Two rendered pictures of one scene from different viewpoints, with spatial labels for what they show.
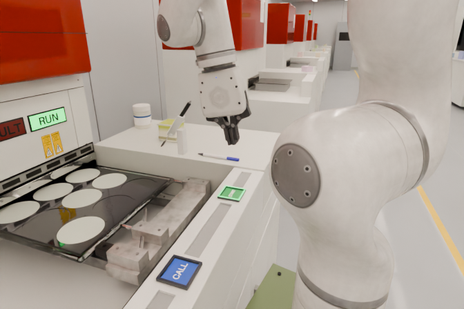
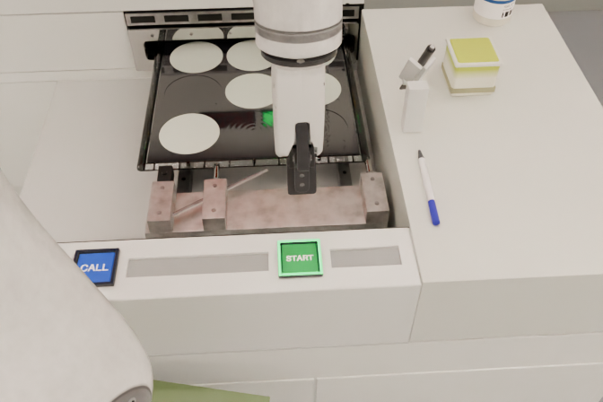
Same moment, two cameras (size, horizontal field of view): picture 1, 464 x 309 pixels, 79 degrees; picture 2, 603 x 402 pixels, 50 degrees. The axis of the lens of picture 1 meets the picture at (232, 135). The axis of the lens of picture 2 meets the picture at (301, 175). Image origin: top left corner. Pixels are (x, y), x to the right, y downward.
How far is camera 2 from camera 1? 70 cm
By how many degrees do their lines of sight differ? 61
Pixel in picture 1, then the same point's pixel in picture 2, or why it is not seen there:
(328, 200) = not seen: outside the picture
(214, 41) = (257, 3)
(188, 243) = (151, 253)
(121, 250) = (159, 194)
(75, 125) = not seen: outside the picture
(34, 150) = not seen: outside the picture
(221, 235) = (179, 285)
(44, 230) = (174, 103)
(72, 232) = (179, 130)
